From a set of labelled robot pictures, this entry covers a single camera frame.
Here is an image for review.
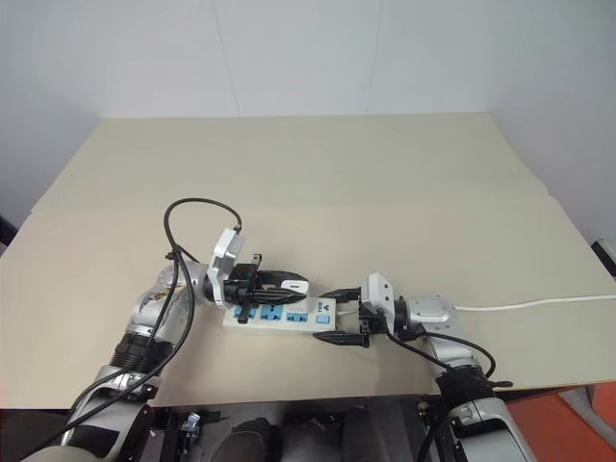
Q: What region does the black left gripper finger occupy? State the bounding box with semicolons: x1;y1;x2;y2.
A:
262;269;311;289
262;290;310;305

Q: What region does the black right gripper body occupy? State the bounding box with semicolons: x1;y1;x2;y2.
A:
356;300;390;348

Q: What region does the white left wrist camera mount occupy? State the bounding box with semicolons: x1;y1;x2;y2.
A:
206;228;247;309

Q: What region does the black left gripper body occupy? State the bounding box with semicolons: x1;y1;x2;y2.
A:
221;252;267;323

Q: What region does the white charger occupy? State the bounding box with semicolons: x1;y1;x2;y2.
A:
280;277;310;296

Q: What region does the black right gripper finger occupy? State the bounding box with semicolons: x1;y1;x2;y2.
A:
312;330;371;349
321;287;363;305

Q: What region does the small metal clamp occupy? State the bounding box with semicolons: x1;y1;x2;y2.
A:
179;410;204;435

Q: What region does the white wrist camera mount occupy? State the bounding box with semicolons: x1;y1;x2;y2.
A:
359;272;401;334
206;228;247;309

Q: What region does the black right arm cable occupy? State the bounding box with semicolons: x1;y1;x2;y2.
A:
383;328;514;462

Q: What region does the dark rounded shape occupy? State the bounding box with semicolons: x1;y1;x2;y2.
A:
225;416;283;462

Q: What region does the white power strip cable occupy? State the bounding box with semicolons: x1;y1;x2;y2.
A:
336;295;616;317

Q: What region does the black object with white edge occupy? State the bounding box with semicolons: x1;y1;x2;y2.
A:
591;237;616;278

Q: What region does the grey chair part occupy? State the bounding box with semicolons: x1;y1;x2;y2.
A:
557;383;616;425

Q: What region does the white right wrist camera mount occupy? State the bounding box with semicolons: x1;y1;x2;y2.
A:
359;272;401;334

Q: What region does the white power strip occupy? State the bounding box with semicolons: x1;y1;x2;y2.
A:
221;295;346;337

